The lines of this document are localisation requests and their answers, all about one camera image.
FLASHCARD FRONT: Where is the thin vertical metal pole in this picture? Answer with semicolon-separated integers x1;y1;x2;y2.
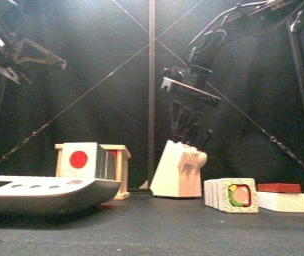
147;0;157;189

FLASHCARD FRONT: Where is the pale wooden knife block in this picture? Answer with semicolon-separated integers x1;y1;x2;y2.
149;139;208;199

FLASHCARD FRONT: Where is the wooden box with red dot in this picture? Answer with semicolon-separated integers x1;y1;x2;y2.
53;143;132;201

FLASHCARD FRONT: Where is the toy maki roll green filling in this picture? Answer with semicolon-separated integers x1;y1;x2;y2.
203;177;262;214

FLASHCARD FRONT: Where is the toy sushi roll red centre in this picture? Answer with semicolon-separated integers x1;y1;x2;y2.
60;141;119;181

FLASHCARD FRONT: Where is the red toy fish slab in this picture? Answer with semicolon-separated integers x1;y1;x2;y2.
256;182;303;194

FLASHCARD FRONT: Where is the white toy rice block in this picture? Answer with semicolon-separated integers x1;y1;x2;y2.
255;191;304;214

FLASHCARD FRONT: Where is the dark slanted frame post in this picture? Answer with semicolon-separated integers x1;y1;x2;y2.
287;13;304;188

